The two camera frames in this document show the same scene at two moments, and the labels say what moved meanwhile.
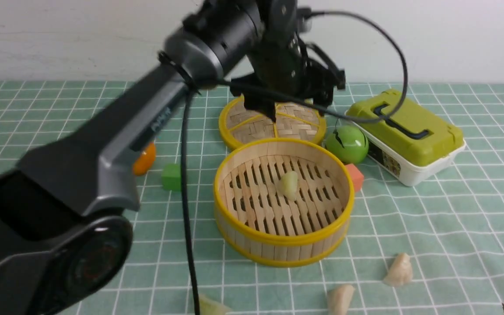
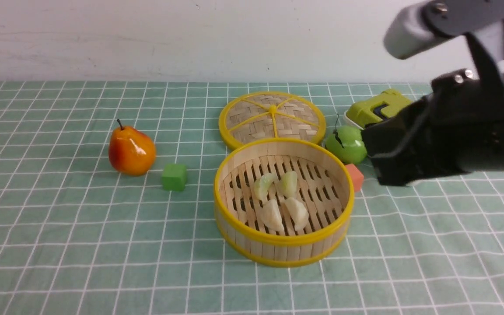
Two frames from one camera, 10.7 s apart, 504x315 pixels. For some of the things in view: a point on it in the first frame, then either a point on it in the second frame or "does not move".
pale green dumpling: [287, 184] does not move
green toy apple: [348, 144] does not move
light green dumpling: [208, 306] -> [262, 185]
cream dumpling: [400, 272] -> [297, 211]
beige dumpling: [339, 299] -> [272, 216]
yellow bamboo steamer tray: [256, 222] does not move
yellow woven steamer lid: [239, 123] does not move
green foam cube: [171, 177] does not move
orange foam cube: [357, 177] does not move
